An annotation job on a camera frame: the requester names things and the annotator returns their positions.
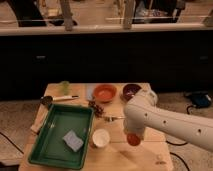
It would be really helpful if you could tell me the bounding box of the black floor cable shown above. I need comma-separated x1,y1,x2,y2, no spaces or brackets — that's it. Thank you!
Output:
165,104,198,171

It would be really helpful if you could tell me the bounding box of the silver fork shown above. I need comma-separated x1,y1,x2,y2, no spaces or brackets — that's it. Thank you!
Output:
104,116,124,122

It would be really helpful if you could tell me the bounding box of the white paper cup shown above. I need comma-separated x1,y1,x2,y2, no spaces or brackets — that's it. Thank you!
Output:
92,129,110,148

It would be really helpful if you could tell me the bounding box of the red apple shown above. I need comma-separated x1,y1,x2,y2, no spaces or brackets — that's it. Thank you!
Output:
127,133,141,146

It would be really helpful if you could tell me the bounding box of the bunch of dark grapes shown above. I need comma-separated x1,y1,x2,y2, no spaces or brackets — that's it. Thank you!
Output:
88,101,104,117

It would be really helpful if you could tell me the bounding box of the green plastic tray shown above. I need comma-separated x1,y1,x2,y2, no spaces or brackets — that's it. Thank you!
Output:
28,104,93,170

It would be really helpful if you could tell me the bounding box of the black spatula with light handle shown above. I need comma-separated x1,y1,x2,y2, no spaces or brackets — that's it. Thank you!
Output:
40,95,78,107

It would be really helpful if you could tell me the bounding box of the blue-grey sponge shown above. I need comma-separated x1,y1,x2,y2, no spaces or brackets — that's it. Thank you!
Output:
63,130,84,152

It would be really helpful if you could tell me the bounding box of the dark blue floor device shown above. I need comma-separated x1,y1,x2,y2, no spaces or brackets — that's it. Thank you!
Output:
189,93,212,108

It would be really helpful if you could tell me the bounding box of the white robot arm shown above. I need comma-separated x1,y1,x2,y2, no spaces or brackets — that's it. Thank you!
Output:
123,89,213,152

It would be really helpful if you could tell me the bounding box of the orange bowl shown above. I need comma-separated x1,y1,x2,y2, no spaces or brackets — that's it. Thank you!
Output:
93,84,117,103

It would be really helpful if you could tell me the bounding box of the green translucent cup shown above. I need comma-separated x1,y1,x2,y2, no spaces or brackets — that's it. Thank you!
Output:
60,81,70,95

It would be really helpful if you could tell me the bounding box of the dark purple bowl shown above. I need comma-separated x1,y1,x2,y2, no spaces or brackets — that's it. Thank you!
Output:
122,84,141,101

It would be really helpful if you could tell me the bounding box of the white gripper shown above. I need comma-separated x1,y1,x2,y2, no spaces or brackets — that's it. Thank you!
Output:
123,123,145,140

